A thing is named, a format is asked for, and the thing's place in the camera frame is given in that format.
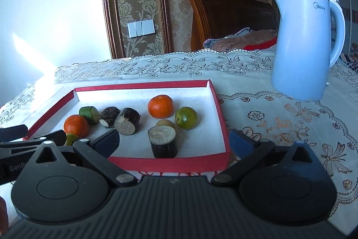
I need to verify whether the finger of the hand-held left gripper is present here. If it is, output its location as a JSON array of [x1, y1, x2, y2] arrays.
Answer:
[[0, 125, 28, 143], [24, 130, 67, 146]]

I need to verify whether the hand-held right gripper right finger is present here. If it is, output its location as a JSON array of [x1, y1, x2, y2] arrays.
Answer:
[[211, 129, 315, 187]]

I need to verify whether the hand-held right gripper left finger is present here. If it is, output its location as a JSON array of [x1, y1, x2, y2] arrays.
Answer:
[[34, 129, 138, 187]]

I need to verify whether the small yellow-green fruit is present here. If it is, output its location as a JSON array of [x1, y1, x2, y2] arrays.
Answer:
[[65, 133, 79, 146]]

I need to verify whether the dark eggplant piece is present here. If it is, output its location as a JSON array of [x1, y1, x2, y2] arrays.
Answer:
[[99, 106, 121, 128]]

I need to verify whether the orange tangerine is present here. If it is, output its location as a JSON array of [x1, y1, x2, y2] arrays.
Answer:
[[64, 115, 89, 139], [148, 95, 174, 119]]

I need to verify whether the green cucumber piece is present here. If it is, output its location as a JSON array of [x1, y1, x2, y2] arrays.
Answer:
[[79, 106, 100, 125]]

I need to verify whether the dark eggplant chunk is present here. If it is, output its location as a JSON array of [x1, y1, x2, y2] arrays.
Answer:
[[147, 125, 179, 159]]

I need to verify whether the red cardboard box tray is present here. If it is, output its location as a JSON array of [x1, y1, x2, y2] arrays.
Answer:
[[24, 79, 231, 174]]

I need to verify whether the green tangerine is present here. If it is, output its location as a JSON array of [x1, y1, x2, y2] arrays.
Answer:
[[175, 106, 198, 130]]

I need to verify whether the yellowish brown round fruit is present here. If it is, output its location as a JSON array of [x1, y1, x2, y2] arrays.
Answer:
[[156, 119, 176, 130]]

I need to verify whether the red white blue striped cloth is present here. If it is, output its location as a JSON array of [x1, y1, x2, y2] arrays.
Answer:
[[242, 37, 277, 51]]

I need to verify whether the pink printed quilt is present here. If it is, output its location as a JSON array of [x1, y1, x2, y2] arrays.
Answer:
[[203, 27, 277, 52]]

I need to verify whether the white electric kettle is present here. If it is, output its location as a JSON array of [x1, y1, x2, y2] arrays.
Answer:
[[270, 0, 346, 102]]

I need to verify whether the brown wooden headboard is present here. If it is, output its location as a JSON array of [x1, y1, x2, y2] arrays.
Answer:
[[185, 0, 278, 52]]

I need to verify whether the dark floral cloth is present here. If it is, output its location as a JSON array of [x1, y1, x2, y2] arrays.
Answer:
[[345, 43, 358, 74]]

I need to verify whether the white wall switch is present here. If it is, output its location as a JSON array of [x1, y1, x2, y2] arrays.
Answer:
[[128, 19, 155, 38]]

